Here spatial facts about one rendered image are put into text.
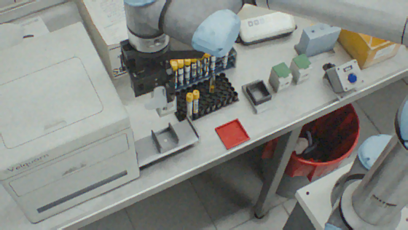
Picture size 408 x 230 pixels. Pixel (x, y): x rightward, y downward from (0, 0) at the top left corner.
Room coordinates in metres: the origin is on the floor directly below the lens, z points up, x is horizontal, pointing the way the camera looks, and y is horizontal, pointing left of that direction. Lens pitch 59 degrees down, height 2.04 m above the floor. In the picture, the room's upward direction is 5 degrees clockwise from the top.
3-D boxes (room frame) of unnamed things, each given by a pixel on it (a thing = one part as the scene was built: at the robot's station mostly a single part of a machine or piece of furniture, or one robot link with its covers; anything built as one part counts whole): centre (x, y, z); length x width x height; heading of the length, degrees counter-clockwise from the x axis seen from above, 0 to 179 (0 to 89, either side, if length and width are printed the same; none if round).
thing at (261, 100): (0.76, -0.12, 0.89); 0.09 x 0.05 x 0.04; 30
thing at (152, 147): (0.57, 0.12, 0.92); 0.21 x 0.07 x 0.05; 123
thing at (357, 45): (0.98, -0.44, 0.93); 0.13 x 0.13 x 0.10; 32
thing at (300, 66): (0.85, -0.24, 0.91); 0.05 x 0.04 x 0.07; 33
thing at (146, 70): (0.57, 0.13, 1.26); 0.09 x 0.08 x 0.12; 121
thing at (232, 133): (0.64, -0.06, 0.88); 0.07 x 0.07 x 0.01; 33
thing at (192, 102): (0.74, 0.02, 0.93); 0.17 x 0.09 x 0.11; 123
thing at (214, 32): (0.55, 0.02, 1.42); 0.11 x 0.11 x 0.08; 66
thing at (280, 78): (0.81, -0.18, 0.91); 0.05 x 0.04 x 0.07; 33
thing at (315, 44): (0.94, -0.29, 0.92); 0.10 x 0.07 x 0.10; 117
